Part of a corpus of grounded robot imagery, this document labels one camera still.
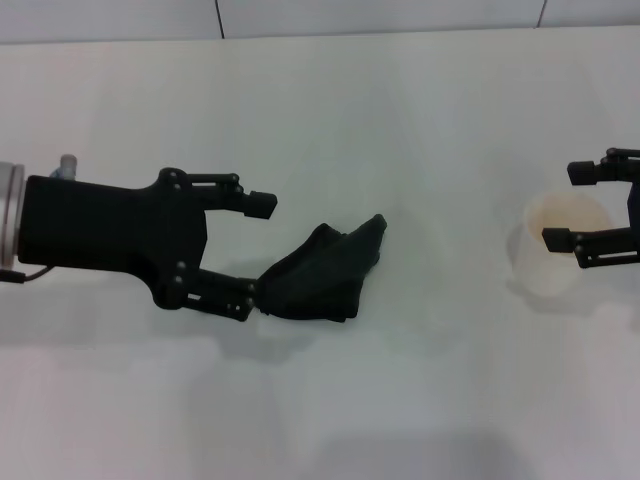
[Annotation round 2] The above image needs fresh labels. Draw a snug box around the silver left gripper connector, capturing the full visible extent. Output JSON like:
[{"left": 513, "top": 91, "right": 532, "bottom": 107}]
[{"left": 49, "top": 154, "right": 80, "bottom": 180}]

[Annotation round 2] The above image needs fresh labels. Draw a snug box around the white paper cup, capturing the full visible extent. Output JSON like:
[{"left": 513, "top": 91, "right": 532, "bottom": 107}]
[{"left": 509, "top": 192, "right": 614, "bottom": 299}]

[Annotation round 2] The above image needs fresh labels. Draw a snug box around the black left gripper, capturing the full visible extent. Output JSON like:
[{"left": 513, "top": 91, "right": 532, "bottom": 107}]
[{"left": 18, "top": 167, "right": 278, "bottom": 323}]

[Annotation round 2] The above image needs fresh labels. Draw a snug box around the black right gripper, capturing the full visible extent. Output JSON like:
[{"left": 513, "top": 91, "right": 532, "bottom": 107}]
[{"left": 542, "top": 148, "right": 640, "bottom": 271}]

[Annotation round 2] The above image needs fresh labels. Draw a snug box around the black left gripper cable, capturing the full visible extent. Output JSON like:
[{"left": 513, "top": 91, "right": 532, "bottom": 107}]
[{"left": 0, "top": 264, "right": 52, "bottom": 285}]

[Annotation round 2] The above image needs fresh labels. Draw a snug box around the dark blue rag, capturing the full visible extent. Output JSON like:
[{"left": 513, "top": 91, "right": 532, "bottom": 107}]
[{"left": 254, "top": 213, "right": 390, "bottom": 325}]

